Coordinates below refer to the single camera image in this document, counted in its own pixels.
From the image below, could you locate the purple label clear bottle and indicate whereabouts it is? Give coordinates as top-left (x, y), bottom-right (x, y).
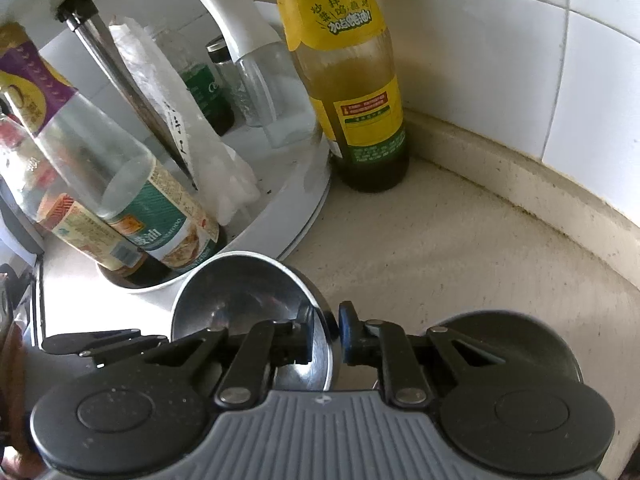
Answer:
top-left (1, 22), bottom-right (226, 273)

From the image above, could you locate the white plastic bag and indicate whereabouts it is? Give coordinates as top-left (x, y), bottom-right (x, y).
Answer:
top-left (108, 16), bottom-right (262, 226)

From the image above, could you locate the white oil spray bottle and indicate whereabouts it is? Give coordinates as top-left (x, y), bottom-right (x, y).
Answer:
top-left (201, 0), bottom-right (317, 148)

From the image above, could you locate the white two-tier rotating rack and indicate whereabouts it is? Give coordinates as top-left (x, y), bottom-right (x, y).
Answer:
top-left (0, 0), bottom-right (334, 295)

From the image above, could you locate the person's left hand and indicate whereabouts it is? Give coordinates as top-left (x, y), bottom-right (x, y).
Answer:
top-left (1, 322), bottom-right (46, 479)

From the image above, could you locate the yellow cap vinegar bottle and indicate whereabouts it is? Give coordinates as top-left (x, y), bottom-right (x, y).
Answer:
top-left (1, 115), bottom-right (170, 288)

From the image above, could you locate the green yellow label oil bottle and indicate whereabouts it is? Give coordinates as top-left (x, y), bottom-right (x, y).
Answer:
top-left (277, 0), bottom-right (409, 193)

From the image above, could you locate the small green label jar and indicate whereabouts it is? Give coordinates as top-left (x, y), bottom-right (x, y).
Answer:
top-left (145, 25), bottom-right (235, 136)

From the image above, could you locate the stainless steel bowl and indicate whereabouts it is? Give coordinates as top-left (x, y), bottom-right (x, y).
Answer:
top-left (170, 252), bottom-right (340, 391)

